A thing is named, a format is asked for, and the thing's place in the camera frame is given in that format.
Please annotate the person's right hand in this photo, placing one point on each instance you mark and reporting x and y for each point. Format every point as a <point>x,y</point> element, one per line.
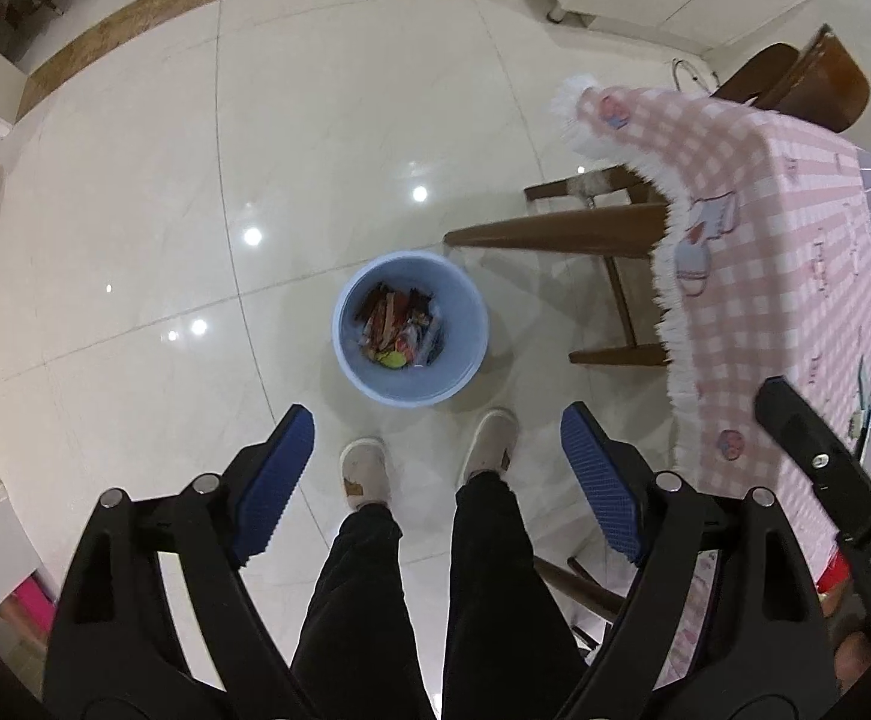
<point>855,660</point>

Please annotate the person's right slipper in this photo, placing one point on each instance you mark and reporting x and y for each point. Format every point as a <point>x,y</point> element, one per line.
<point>489,446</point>

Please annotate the blue plastic bin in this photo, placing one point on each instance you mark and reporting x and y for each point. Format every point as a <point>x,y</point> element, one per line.
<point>465,330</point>

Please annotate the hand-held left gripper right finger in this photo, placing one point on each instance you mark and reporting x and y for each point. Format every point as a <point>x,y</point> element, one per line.
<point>600,487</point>

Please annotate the person's right leg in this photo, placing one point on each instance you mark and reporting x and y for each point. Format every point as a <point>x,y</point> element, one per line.
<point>503,600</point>

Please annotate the pink checked tablecloth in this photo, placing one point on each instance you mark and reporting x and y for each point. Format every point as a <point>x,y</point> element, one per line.
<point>773,240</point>

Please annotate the brown wooden chair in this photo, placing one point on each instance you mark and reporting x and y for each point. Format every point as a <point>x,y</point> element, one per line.
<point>818,71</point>

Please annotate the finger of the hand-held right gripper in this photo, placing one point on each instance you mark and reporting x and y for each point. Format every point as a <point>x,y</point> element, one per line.
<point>795,420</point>

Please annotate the banana peel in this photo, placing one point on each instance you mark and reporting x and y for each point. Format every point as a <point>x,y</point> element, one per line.
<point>389,358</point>

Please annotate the person's left slipper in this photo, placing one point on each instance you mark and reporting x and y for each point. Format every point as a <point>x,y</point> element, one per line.
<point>366,472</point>

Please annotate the pile of snack wrappers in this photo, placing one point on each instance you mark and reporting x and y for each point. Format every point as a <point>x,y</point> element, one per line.
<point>389,311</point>

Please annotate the person's left leg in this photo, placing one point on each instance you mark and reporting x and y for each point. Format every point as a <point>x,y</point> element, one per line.
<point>360,615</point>

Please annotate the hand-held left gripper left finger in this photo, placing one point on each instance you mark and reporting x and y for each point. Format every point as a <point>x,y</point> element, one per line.
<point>274,480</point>

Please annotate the person's leg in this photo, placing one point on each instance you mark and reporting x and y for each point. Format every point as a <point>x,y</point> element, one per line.
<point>360,615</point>
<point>503,600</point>

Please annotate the silver torn wrapper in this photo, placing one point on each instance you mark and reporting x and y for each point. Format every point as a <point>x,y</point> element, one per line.
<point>420,341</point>

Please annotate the person's slipper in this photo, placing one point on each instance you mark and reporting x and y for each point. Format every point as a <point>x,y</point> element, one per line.
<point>366,472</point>
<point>489,446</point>

